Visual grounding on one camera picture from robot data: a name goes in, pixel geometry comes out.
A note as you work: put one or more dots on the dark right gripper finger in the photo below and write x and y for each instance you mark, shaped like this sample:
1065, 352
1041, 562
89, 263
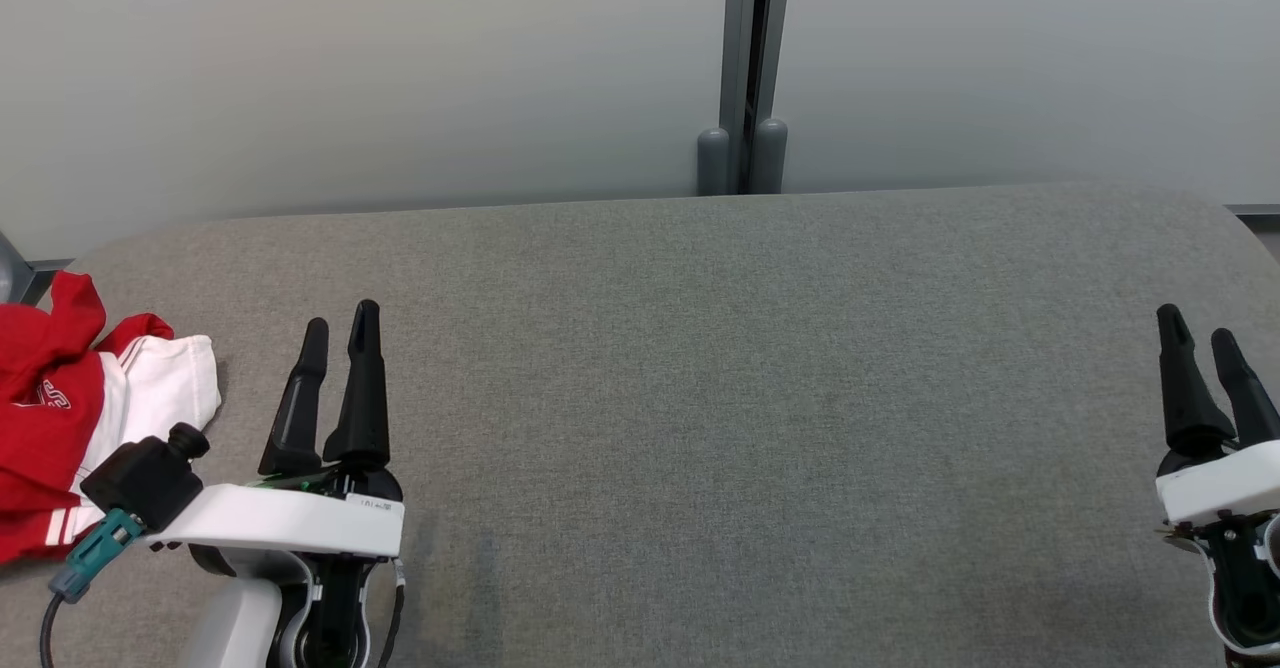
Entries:
1250, 398
1190, 398

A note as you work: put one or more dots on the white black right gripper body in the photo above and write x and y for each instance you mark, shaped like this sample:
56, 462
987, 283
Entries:
1225, 483

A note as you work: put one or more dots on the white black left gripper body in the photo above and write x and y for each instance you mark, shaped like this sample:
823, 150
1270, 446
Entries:
290, 523

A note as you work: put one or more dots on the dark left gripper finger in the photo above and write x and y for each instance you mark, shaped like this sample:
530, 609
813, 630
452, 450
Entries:
298, 408
365, 398

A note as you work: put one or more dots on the red white Bulls jersey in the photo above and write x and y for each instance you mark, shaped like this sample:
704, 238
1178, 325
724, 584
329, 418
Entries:
165, 383

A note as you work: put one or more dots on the grey chair frame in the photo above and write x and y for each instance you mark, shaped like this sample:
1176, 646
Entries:
12, 273

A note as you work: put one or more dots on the grey partition post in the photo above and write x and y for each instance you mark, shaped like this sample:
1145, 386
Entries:
745, 68

